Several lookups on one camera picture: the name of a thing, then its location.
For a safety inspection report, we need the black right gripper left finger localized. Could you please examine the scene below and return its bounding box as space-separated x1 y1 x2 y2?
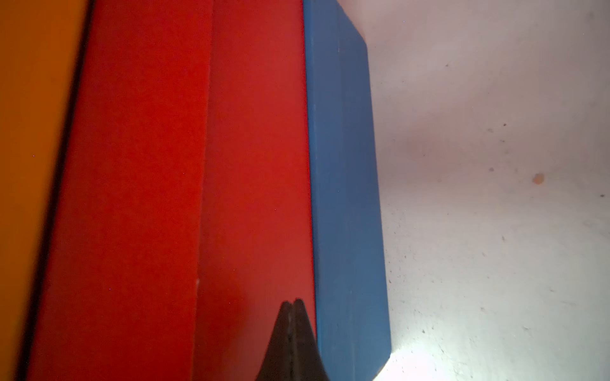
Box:
256 301 292 381

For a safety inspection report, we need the red shoebox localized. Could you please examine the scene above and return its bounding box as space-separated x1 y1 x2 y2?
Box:
25 1 313 380

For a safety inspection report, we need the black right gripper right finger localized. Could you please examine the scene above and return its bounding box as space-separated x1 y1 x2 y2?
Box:
290 298 330 381

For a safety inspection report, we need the blue shoebox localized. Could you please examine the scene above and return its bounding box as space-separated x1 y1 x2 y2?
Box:
303 1 392 380

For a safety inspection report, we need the orange shoebox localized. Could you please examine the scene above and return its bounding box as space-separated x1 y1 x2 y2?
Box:
1 1 87 380

